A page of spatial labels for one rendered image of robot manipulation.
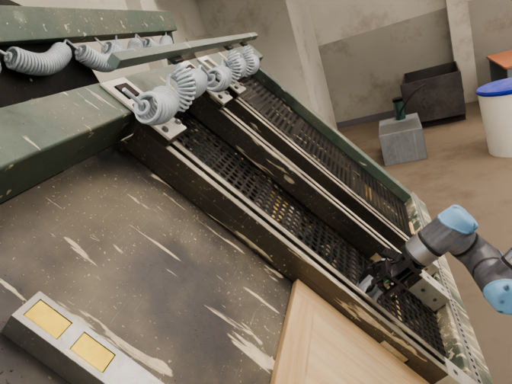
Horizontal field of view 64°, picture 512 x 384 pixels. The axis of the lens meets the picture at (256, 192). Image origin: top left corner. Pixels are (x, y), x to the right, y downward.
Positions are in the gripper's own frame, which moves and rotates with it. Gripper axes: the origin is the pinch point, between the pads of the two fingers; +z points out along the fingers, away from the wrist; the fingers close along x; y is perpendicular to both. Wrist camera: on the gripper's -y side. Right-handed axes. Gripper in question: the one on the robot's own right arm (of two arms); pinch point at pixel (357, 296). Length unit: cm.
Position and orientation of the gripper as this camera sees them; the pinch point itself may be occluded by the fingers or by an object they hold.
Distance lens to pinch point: 117.4
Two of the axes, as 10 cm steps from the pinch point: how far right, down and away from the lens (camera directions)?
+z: -5.9, 6.7, 4.5
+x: 7.8, 6.3, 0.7
